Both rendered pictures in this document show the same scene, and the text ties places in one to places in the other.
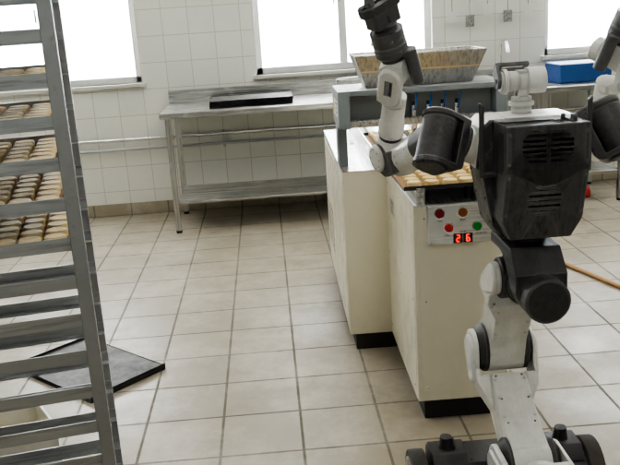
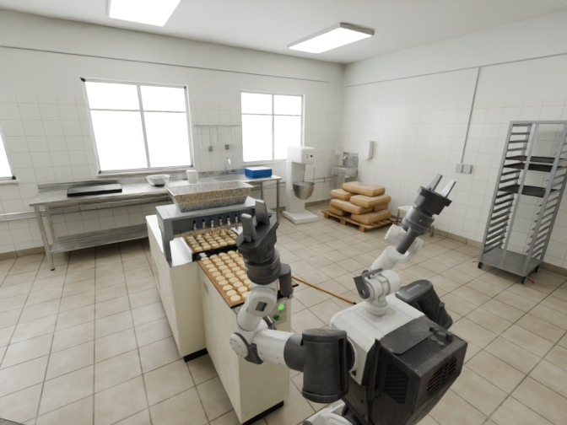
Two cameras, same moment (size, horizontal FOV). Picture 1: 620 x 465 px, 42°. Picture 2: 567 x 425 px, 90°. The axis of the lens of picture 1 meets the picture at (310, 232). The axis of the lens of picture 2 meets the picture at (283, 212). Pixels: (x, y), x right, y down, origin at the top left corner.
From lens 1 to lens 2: 1.60 m
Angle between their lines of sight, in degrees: 29
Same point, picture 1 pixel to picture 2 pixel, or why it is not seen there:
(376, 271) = (195, 319)
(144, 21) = (13, 143)
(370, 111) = (185, 225)
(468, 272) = not seen: hidden behind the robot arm
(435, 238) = not seen: hidden behind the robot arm
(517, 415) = not seen: outside the picture
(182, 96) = (47, 187)
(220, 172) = (78, 227)
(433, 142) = (328, 379)
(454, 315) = (261, 368)
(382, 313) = (199, 340)
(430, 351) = (247, 394)
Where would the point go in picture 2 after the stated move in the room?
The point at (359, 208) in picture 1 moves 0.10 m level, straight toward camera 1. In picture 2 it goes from (182, 286) to (184, 293)
